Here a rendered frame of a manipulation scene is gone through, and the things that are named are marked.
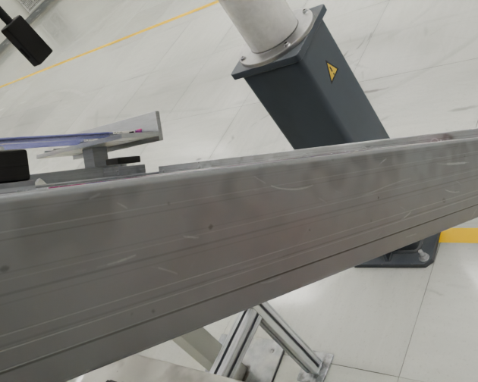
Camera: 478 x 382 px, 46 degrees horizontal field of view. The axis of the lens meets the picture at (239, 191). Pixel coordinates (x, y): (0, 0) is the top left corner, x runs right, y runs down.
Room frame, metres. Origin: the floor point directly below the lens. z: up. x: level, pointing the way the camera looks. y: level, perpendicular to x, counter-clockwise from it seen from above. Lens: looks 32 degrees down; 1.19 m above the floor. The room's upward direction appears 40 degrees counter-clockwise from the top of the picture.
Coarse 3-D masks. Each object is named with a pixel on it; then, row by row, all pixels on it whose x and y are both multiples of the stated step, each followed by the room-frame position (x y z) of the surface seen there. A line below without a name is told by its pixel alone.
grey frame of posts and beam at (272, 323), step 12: (264, 312) 0.97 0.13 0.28; (276, 312) 0.99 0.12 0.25; (264, 324) 0.99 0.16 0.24; (276, 324) 0.97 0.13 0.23; (288, 324) 0.99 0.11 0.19; (276, 336) 0.98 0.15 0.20; (288, 336) 0.99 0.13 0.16; (288, 348) 0.98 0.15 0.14; (300, 348) 0.99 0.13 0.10; (300, 360) 0.97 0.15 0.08; (312, 360) 0.99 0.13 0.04; (312, 372) 0.98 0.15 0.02
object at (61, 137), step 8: (24, 136) 1.07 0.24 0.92; (32, 136) 1.08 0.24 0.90; (40, 136) 1.08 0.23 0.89; (48, 136) 1.09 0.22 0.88; (56, 136) 1.10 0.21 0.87; (64, 136) 1.11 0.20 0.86; (72, 136) 1.11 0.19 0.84; (80, 136) 1.12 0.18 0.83; (88, 136) 1.13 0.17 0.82; (96, 136) 1.14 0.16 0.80; (104, 136) 1.15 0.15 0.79; (0, 144) 1.05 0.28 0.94
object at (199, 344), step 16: (192, 336) 1.11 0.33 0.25; (208, 336) 1.13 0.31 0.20; (224, 336) 1.30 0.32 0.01; (192, 352) 1.12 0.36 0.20; (208, 352) 1.11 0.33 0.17; (256, 352) 1.16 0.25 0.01; (272, 352) 1.12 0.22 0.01; (208, 368) 1.13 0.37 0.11; (240, 368) 1.13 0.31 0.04; (256, 368) 1.11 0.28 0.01; (272, 368) 1.08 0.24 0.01
